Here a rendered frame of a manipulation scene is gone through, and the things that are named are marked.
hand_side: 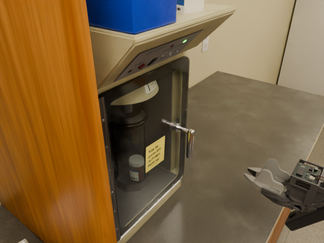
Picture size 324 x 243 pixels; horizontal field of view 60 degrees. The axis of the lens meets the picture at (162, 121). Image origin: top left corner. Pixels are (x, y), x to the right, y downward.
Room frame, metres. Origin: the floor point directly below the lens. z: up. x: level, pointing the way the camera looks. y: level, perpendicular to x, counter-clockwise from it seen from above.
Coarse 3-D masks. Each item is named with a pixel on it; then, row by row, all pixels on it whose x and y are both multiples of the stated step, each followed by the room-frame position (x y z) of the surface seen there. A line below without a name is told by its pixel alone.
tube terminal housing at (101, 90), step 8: (176, 56) 0.65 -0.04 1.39; (160, 64) 0.60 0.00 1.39; (144, 72) 0.56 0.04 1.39; (120, 80) 0.50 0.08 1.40; (128, 80) 0.52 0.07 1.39; (104, 88) 0.47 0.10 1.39; (176, 184) 0.67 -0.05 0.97; (168, 192) 0.63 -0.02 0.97; (152, 208) 0.57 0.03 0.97; (144, 216) 0.54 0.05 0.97; (136, 224) 0.51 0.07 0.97; (128, 232) 0.49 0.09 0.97; (120, 240) 0.46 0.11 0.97
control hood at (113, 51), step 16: (176, 16) 0.51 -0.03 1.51; (192, 16) 0.51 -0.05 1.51; (208, 16) 0.53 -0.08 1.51; (224, 16) 0.59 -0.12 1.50; (96, 32) 0.41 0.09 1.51; (112, 32) 0.40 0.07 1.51; (144, 32) 0.40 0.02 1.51; (160, 32) 0.41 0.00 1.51; (176, 32) 0.45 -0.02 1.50; (192, 32) 0.52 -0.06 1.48; (208, 32) 0.62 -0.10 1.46; (96, 48) 0.41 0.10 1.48; (112, 48) 0.39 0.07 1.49; (128, 48) 0.37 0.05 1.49; (144, 48) 0.41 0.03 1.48; (96, 64) 0.42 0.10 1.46; (112, 64) 0.39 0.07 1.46; (128, 64) 0.42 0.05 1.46; (96, 80) 0.42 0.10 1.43; (112, 80) 0.43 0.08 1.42
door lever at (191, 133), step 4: (180, 124) 0.65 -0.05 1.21; (176, 128) 0.63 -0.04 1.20; (180, 128) 0.63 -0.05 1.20; (184, 128) 0.63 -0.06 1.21; (176, 132) 0.64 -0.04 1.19; (184, 132) 0.62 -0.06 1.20; (188, 132) 0.61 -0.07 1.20; (192, 132) 0.61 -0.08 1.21; (188, 136) 0.61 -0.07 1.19; (192, 136) 0.61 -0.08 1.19; (188, 140) 0.61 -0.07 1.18; (192, 140) 0.61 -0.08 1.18; (188, 144) 0.61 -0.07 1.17; (192, 144) 0.61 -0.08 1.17; (188, 148) 0.61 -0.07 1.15; (192, 148) 0.61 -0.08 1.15; (188, 152) 0.61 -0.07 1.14; (192, 152) 0.61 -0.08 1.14; (188, 156) 0.61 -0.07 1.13; (192, 156) 0.62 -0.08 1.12
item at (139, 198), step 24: (168, 72) 0.61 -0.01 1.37; (120, 96) 0.48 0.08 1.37; (144, 96) 0.54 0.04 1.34; (168, 96) 0.61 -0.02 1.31; (120, 120) 0.48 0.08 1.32; (144, 120) 0.54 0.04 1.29; (168, 120) 0.61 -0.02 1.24; (120, 144) 0.47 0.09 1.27; (144, 144) 0.53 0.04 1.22; (168, 144) 0.61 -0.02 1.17; (120, 168) 0.47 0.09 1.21; (144, 168) 0.53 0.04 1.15; (168, 168) 0.61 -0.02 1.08; (120, 192) 0.46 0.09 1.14; (144, 192) 0.53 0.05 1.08; (120, 216) 0.46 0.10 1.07
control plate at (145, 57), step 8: (200, 32) 0.56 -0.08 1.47; (176, 40) 0.49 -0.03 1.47; (152, 48) 0.43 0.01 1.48; (160, 48) 0.46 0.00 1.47; (168, 48) 0.50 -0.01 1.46; (176, 48) 0.54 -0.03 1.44; (136, 56) 0.41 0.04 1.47; (144, 56) 0.44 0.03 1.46; (152, 56) 0.47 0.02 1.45; (160, 56) 0.51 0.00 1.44; (168, 56) 0.56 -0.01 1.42; (136, 64) 0.45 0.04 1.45; (152, 64) 0.52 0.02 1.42
